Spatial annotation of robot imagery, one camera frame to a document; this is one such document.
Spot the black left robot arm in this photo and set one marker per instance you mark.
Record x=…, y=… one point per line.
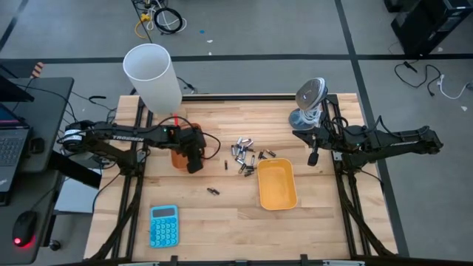
x=122, y=133

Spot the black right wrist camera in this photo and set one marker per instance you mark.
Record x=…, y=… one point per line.
x=313, y=159

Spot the white and blue steam iron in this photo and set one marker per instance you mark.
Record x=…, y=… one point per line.
x=311, y=92

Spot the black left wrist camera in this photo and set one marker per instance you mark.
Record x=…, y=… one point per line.
x=194, y=164

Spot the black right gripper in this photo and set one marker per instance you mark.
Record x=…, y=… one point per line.
x=332, y=136

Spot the blue calculator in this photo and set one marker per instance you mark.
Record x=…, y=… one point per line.
x=164, y=229

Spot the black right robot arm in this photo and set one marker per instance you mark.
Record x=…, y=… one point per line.
x=399, y=142

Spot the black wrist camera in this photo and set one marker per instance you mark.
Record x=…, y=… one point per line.
x=194, y=164
x=313, y=159

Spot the black aluminium table frame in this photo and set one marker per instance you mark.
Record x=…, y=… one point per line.
x=236, y=97

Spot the orange plastic bin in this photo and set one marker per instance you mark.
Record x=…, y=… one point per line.
x=178, y=160

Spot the yellow plastic bin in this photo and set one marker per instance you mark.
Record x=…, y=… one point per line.
x=277, y=184

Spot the black computer mouse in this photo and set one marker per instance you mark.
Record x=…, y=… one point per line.
x=24, y=225

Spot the black desk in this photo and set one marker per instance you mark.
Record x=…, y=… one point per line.
x=48, y=107

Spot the small black desk device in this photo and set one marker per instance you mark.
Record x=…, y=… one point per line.
x=37, y=145

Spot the orange black striped tape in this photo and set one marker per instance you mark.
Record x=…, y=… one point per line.
x=37, y=69

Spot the white shade wooden base lamp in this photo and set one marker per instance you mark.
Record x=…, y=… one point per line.
x=151, y=74

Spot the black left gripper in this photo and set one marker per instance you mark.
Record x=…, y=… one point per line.
x=190, y=142

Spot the black laptop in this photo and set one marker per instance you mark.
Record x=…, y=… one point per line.
x=11, y=147

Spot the black round caster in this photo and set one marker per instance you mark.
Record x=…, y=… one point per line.
x=54, y=244

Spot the black cabinet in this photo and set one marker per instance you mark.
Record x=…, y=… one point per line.
x=428, y=22

